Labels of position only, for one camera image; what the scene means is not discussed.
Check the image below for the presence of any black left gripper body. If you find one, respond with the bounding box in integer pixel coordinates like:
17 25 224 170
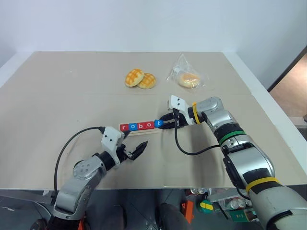
116 143 134 162

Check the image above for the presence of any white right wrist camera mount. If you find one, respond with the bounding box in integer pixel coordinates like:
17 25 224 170
167 95 195 127

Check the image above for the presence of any yellow upper arm strap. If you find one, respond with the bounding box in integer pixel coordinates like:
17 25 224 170
245 177 281 193

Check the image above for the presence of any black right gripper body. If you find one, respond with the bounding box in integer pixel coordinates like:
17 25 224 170
171 110 189 129

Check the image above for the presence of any yellow and green object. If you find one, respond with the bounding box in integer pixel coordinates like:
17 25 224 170
199 200 214 213

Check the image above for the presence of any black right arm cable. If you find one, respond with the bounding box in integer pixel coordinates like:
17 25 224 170
172 108 228 156

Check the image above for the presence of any golden crosshatched bun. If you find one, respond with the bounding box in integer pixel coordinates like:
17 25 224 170
124 69 145 88
137 72 157 90

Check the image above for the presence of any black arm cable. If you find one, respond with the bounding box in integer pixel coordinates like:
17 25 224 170
172 108 228 156
53 126 106 200

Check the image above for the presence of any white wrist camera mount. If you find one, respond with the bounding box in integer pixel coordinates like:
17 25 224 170
100 126 126 168
167 95 195 127

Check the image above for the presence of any yellow wrist strap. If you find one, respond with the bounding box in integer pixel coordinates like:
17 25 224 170
191 102 202 126

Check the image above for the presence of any grey metal table frame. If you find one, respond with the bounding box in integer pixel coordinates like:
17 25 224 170
0 189 56 213

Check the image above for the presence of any brown wooden door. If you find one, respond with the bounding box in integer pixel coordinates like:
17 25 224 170
267 45 307 117

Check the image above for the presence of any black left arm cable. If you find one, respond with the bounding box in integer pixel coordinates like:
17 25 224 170
53 126 106 200

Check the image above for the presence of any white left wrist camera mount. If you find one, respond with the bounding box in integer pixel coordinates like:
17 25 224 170
100 126 126 168

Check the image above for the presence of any orange plastic object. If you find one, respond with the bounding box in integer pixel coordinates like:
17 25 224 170
181 200 195 223

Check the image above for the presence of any round bun in bag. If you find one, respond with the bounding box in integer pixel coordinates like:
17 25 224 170
178 72 201 89

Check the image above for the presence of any green carton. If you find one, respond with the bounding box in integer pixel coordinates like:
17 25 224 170
228 207 259 223

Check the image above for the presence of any bun in plastic bag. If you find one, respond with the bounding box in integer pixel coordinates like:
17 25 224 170
165 53 207 90

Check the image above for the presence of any clear box of cans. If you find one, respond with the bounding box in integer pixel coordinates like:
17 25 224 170
216 193 253 212

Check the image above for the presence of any row of letter tiles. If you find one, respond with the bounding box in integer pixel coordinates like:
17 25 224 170
119 121 160 138

